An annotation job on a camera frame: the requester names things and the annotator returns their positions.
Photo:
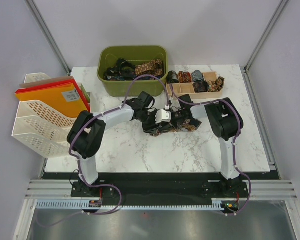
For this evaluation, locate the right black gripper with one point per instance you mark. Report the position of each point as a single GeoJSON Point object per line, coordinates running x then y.
{"type": "Point", "coordinates": [175, 124]}

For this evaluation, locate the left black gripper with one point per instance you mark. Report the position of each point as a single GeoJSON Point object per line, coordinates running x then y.
{"type": "Point", "coordinates": [153, 127]}

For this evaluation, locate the brown cat pattern tie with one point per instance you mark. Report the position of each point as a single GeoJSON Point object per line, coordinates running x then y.
{"type": "Point", "coordinates": [168, 128]}

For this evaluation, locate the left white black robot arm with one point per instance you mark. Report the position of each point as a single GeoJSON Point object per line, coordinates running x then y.
{"type": "Point", "coordinates": [86, 135]}

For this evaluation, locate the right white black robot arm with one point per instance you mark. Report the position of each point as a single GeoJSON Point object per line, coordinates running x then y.
{"type": "Point", "coordinates": [225, 122]}

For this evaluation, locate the black ties in bin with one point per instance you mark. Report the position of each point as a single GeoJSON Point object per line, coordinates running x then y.
{"type": "Point", "coordinates": [122, 71]}

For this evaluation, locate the wooden compartment tray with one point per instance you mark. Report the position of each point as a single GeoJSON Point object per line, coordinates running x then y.
{"type": "Point", "coordinates": [180, 89]}

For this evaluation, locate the dark patterned rolled tie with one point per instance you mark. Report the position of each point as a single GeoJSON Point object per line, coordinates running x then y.
{"type": "Point", "coordinates": [200, 86]}

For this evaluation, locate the black rolled tie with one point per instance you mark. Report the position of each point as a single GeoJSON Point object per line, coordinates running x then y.
{"type": "Point", "coordinates": [172, 77]}

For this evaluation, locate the red patterned rolled tie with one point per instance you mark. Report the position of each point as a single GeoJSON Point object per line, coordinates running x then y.
{"type": "Point", "coordinates": [184, 77]}

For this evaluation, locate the grey blue rolled tie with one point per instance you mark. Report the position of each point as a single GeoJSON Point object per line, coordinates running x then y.
{"type": "Point", "coordinates": [197, 76]}

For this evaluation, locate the brown patterned loose tie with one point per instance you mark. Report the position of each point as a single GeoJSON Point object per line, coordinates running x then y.
{"type": "Point", "coordinates": [216, 85]}

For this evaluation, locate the brown patterned tie in bin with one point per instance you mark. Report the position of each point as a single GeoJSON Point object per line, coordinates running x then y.
{"type": "Point", "coordinates": [154, 67]}

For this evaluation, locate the olive green plastic bin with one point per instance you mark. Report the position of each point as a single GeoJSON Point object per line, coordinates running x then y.
{"type": "Point", "coordinates": [135, 54]}

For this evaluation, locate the red folder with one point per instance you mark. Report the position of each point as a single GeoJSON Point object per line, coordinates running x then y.
{"type": "Point", "coordinates": [52, 83]}

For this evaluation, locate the orange folder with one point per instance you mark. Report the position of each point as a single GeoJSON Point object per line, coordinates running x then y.
{"type": "Point", "coordinates": [65, 98]}

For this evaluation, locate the white plastic file rack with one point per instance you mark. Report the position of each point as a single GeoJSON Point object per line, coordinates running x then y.
{"type": "Point", "coordinates": [40, 127]}

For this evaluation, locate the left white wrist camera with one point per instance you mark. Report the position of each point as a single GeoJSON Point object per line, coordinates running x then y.
{"type": "Point", "coordinates": [163, 115]}

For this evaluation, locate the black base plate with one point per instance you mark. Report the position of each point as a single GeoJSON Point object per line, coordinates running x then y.
{"type": "Point", "coordinates": [161, 188]}

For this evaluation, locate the white slotted cable duct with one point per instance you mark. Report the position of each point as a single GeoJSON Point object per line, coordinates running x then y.
{"type": "Point", "coordinates": [84, 204]}

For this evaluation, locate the aluminium rail frame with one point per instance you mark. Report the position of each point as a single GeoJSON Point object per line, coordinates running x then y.
{"type": "Point", "coordinates": [261, 190]}

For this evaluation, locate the right aluminium corner post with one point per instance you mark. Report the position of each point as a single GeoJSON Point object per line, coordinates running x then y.
{"type": "Point", "coordinates": [266, 33]}

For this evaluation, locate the aluminium corner post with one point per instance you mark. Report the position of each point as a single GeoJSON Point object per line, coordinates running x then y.
{"type": "Point", "coordinates": [266, 33]}
{"type": "Point", "coordinates": [48, 35]}

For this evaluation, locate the left aluminium corner post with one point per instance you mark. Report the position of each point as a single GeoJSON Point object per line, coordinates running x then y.
{"type": "Point", "coordinates": [48, 35]}

